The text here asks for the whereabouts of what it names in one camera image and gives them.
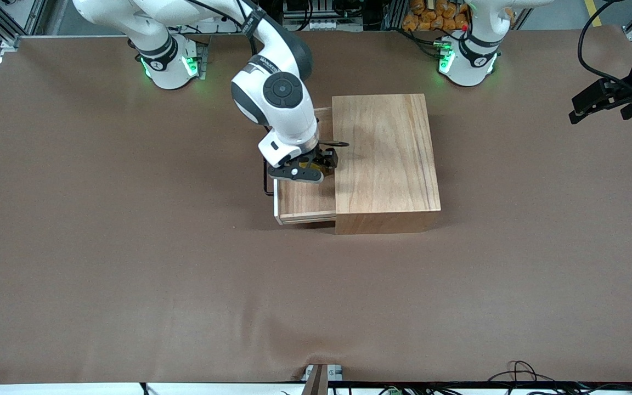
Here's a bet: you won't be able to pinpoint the wooden drawer with black handle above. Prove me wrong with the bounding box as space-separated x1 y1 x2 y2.
263 107 338 226

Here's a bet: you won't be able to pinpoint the brown table mat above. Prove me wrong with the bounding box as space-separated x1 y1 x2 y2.
0 25 632 385

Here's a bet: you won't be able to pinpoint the tangled black cables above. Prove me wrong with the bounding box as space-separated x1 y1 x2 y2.
486 360 632 395

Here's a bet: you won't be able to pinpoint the metal table bracket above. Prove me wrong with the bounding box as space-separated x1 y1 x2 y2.
302 364 344 395

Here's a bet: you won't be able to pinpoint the bag of orange items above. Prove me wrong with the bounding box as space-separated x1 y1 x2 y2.
402 0 470 32

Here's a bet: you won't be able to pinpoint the wooden drawer cabinet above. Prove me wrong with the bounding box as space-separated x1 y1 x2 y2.
331 94 441 235

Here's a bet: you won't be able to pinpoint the long white socket strip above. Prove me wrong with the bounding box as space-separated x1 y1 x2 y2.
301 19 345 31

